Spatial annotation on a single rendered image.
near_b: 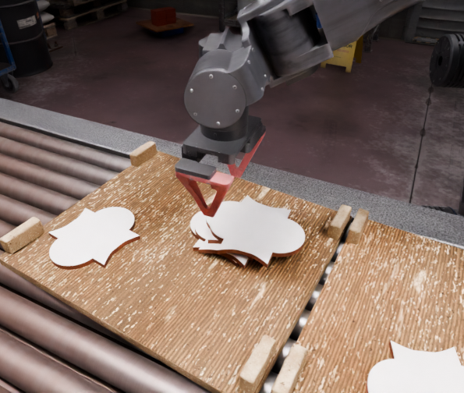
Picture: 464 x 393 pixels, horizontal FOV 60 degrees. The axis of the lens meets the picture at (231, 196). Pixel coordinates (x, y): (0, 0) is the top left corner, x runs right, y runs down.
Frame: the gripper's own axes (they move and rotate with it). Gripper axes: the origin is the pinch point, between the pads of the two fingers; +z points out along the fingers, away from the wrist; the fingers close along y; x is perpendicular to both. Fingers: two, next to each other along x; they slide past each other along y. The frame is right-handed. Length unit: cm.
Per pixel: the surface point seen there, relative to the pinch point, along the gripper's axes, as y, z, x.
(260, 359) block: -17.7, 6.5, -11.7
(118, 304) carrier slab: -15.8, 9.6, 7.6
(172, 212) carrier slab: 2.8, 9.4, 10.0
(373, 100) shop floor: 288, 100, -13
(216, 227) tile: -1.3, 5.9, 0.5
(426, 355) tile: -9.5, 7.9, -28.3
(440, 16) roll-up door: 461, 67, -57
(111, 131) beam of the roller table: 25.5, 11.9, 38.2
